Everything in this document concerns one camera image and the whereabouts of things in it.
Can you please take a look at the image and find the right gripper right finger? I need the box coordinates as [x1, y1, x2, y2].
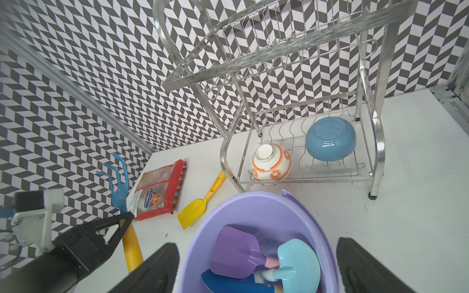
[336, 238, 414, 293]

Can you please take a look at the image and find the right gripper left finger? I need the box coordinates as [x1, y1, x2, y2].
[109, 242, 180, 293]

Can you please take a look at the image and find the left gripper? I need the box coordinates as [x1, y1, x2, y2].
[1, 212, 134, 293]

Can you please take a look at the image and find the blue fork yellow handle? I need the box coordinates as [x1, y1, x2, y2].
[96, 153, 144, 273]

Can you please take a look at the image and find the blue trowel wooden handle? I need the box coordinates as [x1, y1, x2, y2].
[201, 269, 284, 293]

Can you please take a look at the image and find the light blue plastic shovel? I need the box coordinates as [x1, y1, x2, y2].
[254, 239, 321, 293]

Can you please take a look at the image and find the yellow toy shovel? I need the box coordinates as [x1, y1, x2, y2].
[177, 171, 227, 230]

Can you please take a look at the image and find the purple shovel pink handle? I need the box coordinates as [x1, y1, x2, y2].
[210, 226, 280, 279]

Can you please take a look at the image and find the red candy bag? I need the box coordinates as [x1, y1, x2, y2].
[128, 160, 188, 221]

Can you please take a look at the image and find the purple plastic bucket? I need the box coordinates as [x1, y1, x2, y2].
[176, 190, 341, 293]

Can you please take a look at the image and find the blue ceramic bowl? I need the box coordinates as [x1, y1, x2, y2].
[305, 117, 357, 162]

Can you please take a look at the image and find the red white patterned bowl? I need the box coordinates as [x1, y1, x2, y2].
[252, 144, 292, 181]

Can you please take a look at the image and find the metal dish rack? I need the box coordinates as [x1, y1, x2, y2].
[153, 1, 417, 200]

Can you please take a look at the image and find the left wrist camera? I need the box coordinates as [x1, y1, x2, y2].
[12, 189, 65, 254]

